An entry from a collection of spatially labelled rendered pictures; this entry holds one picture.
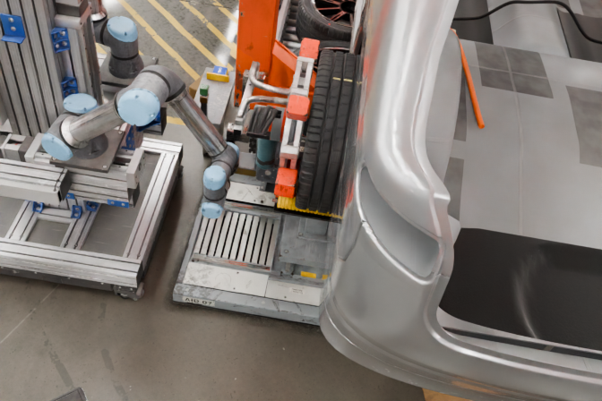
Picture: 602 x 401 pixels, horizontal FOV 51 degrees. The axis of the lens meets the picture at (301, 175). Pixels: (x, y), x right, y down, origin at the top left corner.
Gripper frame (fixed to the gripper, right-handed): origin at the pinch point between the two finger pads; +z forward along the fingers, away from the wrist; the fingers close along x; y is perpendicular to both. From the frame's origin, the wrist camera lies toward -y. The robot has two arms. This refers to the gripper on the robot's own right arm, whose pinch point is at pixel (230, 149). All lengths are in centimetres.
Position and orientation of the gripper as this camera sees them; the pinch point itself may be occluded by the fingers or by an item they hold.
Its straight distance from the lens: 252.3
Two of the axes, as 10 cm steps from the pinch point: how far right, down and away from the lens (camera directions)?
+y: 1.2, -6.8, -7.3
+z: 1.2, -7.2, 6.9
